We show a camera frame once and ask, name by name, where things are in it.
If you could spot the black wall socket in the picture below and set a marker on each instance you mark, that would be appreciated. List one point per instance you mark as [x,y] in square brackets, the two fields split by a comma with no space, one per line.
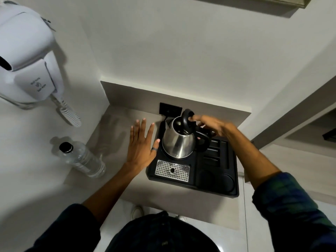
[170,108]

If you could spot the black plastic tray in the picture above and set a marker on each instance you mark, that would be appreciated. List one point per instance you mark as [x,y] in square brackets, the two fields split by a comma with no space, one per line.
[210,170]

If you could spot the stainless steel electric kettle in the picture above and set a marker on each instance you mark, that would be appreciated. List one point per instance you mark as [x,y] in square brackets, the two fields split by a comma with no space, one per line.
[178,144]

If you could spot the clear plastic water bottle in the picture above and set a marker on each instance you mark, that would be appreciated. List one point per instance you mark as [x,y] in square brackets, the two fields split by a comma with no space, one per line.
[84,161]

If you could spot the person's right hand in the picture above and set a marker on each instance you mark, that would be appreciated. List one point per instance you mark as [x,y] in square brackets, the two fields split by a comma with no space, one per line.
[215,125]

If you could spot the perforated metal drip grate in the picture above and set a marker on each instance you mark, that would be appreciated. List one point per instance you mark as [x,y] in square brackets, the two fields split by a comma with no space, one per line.
[172,171]

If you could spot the person's right fingers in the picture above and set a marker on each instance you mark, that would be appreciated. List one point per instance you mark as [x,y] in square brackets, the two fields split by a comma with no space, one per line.
[196,119]

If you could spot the person's right forearm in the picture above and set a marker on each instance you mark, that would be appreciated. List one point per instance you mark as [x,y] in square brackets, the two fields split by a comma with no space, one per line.
[249,157]

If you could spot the person's left thumb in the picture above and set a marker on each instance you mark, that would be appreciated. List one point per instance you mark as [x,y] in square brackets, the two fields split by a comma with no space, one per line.
[156,146]

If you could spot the person's left hand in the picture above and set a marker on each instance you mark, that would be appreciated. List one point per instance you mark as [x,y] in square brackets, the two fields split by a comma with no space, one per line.
[139,153]

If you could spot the white wall-mounted hair dryer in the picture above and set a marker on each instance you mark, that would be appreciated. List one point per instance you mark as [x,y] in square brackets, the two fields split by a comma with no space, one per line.
[26,49]

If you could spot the white shoe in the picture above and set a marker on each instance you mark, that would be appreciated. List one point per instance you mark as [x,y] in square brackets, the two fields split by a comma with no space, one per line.
[181,218]
[137,212]

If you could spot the person's left forearm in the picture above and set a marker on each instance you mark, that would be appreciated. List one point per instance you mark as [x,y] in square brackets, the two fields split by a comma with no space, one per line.
[112,186]

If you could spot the dark plaid shirt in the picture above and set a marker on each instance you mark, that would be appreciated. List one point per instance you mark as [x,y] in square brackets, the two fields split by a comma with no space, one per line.
[288,212]

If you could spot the person's left little finger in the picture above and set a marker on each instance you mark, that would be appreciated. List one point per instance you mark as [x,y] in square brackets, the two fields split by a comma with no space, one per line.
[132,136]

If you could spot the person's left middle finger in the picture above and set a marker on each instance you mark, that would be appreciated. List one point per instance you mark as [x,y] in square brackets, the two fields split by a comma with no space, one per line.
[144,131]

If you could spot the grey wall shelf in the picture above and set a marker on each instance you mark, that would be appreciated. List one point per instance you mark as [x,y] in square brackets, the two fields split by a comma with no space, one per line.
[262,1]

